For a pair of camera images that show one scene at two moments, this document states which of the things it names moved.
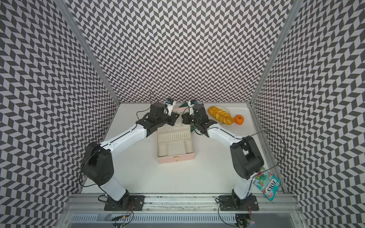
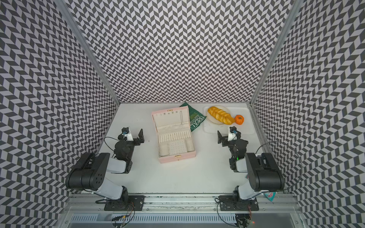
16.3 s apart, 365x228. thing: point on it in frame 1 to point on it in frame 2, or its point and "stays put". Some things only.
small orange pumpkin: (239, 119) stays put
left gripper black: (173, 118) to (140, 136)
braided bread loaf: (221, 115) stays put
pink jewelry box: (175, 142) stays put
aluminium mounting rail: (84, 202) stays put
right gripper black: (186, 118) to (219, 139)
